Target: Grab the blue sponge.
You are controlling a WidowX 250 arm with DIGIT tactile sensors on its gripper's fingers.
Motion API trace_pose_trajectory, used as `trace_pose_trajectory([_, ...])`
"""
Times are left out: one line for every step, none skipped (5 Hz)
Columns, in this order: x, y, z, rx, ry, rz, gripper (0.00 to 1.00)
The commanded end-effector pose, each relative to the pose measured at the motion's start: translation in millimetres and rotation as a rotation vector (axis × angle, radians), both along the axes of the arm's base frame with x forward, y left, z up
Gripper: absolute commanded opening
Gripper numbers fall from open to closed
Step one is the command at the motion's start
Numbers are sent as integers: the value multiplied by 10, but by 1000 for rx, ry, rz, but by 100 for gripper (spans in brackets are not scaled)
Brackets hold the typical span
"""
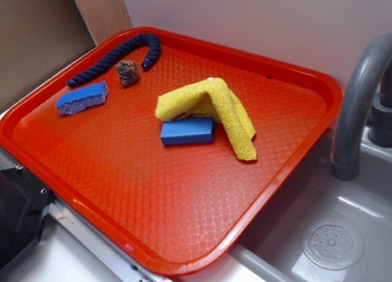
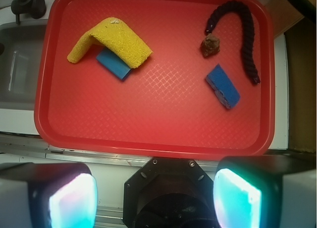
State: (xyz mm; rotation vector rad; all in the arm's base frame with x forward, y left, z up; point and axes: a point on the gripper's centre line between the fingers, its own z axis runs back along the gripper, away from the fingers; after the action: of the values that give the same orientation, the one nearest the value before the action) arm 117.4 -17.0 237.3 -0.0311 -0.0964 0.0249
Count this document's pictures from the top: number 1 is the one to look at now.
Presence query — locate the red plastic tray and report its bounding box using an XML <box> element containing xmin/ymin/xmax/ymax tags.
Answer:
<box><xmin>1</xmin><ymin>28</ymin><xmax>342</xmax><ymax>276</ymax></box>

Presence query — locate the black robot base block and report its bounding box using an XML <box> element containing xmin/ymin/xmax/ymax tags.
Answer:
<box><xmin>1</xmin><ymin>165</ymin><xmax>53</xmax><ymax>272</ymax></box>

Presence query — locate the blue rectangular block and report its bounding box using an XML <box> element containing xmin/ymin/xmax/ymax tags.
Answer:
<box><xmin>160</xmin><ymin>117</ymin><xmax>215</xmax><ymax>146</ymax></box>

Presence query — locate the grey plastic sink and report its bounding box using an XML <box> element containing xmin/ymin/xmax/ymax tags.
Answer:
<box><xmin>231</xmin><ymin>132</ymin><xmax>391</xmax><ymax>281</ymax></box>

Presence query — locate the navy blue rope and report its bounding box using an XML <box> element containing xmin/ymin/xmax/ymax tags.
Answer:
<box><xmin>66</xmin><ymin>33</ymin><xmax>162</xmax><ymax>88</ymax></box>

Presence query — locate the round sink drain cover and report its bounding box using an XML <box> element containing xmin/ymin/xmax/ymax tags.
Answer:
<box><xmin>301</xmin><ymin>218</ymin><xmax>364</xmax><ymax>270</ymax></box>

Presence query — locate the blue sponge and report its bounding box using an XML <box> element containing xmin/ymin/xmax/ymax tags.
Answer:
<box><xmin>56</xmin><ymin>82</ymin><xmax>108</xmax><ymax>115</ymax></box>

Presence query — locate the small brown rock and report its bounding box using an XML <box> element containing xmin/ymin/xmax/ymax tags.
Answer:
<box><xmin>116</xmin><ymin>60</ymin><xmax>140</xmax><ymax>88</ymax></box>

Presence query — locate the brown cardboard panel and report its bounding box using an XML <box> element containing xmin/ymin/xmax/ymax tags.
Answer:
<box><xmin>1</xmin><ymin>0</ymin><xmax>132</xmax><ymax>111</ymax></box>

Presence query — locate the yellow microfiber cloth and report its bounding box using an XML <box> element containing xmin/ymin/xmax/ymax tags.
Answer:
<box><xmin>155</xmin><ymin>77</ymin><xmax>257</xmax><ymax>161</ymax></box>

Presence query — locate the grey curved faucet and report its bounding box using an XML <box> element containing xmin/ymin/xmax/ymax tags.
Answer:
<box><xmin>331</xmin><ymin>33</ymin><xmax>391</xmax><ymax>181</ymax></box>

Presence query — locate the dark grey faucet handle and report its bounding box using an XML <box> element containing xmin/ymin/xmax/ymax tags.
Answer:
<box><xmin>368</xmin><ymin>63</ymin><xmax>391</xmax><ymax>148</ymax></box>

